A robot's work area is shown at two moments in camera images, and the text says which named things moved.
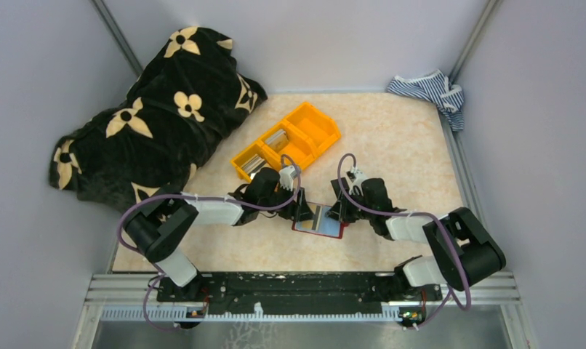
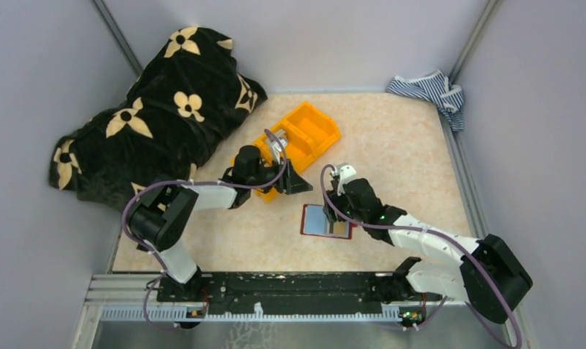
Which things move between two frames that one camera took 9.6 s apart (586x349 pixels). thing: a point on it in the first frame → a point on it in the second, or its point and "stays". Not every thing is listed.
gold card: [320, 223] → [339, 228]
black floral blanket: [188, 94] stays
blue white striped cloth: [438, 88] stays
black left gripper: [299, 209] → [291, 182]
